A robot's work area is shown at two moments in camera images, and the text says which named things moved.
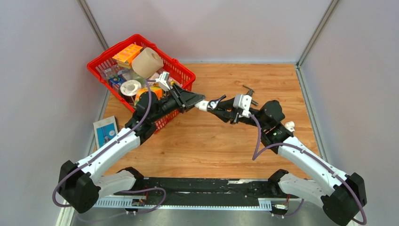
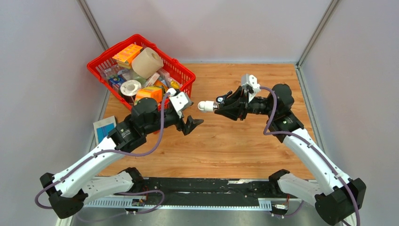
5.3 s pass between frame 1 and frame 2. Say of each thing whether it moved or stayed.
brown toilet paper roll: stayed
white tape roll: stayed
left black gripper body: moved
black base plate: stayed
